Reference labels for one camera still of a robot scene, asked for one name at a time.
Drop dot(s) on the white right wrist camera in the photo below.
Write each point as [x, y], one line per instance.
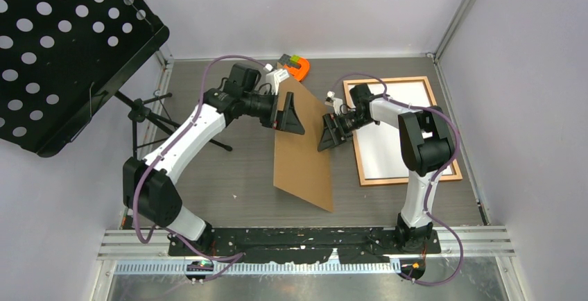
[335, 103]

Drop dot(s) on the black perforated music stand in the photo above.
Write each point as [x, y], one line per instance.
[62, 60]

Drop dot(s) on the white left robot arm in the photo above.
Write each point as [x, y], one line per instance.
[149, 184]

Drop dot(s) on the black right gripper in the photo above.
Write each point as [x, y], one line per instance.
[329, 139]

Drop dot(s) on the brown cardboard backing board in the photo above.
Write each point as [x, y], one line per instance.
[299, 168]

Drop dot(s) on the aluminium rail with ruler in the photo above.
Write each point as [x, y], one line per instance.
[132, 257]

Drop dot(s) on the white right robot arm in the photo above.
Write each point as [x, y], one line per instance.
[426, 145]

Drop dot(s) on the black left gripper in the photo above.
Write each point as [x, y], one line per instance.
[288, 120]

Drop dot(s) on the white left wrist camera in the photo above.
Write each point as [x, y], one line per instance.
[274, 75]

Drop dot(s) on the landscape photo print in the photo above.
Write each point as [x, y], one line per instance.
[390, 142]

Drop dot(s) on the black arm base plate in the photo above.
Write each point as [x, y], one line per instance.
[302, 245]

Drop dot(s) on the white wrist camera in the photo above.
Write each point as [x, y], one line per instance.
[274, 75]
[335, 103]

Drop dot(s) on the grey lego baseplate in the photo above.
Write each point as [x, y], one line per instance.
[285, 60]

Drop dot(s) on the green lego brick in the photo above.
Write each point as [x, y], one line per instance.
[294, 60]

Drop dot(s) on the wooden picture frame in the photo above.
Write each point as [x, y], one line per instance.
[404, 180]

